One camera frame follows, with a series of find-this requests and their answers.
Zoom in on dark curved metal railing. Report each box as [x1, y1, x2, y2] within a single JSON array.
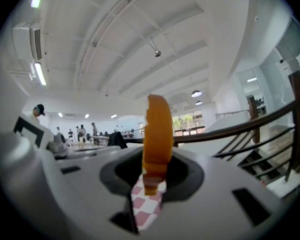
[[122, 70, 300, 185]]

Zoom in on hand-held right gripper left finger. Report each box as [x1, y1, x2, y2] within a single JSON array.
[[37, 145, 144, 240]]

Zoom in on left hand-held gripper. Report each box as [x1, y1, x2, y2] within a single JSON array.
[[0, 115, 69, 165]]

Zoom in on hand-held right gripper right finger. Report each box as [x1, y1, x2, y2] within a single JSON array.
[[144, 147, 292, 240]]

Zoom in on ceiling spotlight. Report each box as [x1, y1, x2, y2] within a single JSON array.
[[149, 39, 162, 58]]

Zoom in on white ceiling air conditioner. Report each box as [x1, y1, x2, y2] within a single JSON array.
[[12, 22, 44, 61]]

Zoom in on black jacket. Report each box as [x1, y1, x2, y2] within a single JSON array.
[[107, 131, 128, 150]]

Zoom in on pink checked tablecloth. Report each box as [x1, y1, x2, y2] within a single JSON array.
[[130, 176, 167, 233]]

